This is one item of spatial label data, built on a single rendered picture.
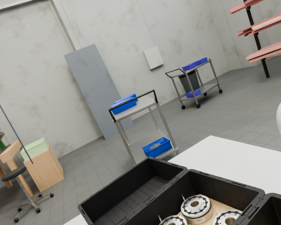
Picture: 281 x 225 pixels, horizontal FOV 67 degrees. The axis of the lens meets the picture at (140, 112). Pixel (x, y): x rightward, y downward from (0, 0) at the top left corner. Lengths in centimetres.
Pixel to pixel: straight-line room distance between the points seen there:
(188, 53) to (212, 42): 107
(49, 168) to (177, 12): 584
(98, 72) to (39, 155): 267
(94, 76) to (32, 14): 217
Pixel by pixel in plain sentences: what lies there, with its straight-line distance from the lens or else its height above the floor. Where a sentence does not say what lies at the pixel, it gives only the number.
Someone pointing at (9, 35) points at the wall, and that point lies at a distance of 651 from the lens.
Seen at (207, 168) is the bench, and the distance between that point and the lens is 128.
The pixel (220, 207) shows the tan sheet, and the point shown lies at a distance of 82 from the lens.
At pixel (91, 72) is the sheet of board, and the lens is 587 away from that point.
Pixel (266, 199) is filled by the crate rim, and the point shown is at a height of 93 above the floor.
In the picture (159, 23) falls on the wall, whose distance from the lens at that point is 721.
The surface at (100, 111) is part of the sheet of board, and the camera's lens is 571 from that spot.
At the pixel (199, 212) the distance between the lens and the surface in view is 77.
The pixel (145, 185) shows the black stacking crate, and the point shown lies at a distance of 109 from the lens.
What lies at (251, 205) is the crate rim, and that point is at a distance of 65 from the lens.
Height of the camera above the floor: 135
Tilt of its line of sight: 11 degrees down
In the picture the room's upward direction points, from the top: 24 degrees counter-clockwise
